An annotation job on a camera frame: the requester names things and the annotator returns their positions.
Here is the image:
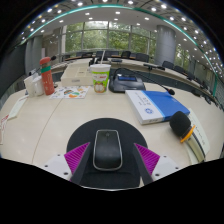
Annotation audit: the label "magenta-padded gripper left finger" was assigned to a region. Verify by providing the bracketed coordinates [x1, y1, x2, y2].
[43, 142, 92, 185]

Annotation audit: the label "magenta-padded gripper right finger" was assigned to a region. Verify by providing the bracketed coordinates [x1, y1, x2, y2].
[132, 143, 181, 186]

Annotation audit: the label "black computer mouse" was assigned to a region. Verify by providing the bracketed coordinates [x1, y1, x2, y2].
[92, 128, 124, 172]

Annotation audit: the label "black mouse pad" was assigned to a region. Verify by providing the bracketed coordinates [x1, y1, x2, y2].
[65, 117, 149, 190]

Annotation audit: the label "blue and white book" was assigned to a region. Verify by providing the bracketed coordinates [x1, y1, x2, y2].
[124, 89, 191, 126]

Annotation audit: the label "white printed paper sheet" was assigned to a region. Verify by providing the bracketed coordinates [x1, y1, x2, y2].
[184, 109, 212, 165]

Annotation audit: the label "colourful sticker sheet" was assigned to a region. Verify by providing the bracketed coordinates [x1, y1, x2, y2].
[49, 85, 90, 100]

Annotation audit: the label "cream paper sheet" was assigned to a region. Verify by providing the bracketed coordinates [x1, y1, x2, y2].
[7, 95, 28, 120]

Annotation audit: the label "white storage box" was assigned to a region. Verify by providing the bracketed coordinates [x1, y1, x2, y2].
[60, 63, 94, 88]

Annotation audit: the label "green printed paper cup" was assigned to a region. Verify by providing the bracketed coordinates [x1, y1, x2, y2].
[89, 49, 112, 94]

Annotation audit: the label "red thermos bottle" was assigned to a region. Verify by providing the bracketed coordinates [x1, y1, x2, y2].
[39, 56, 56, 96]

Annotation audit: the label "stack of white paper cups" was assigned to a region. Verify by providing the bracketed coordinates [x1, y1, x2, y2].
[23, 74, 36, 98]

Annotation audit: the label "dark office chairs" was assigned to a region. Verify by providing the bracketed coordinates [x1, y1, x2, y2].
[61, 49, 224, 108]

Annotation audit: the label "ceiling lights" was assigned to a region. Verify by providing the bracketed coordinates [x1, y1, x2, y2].
[19, 0, 221, 68]

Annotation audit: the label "handheld microphone with yellow ring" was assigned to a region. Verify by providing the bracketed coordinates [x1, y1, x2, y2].
[169, 110, 206, 163]

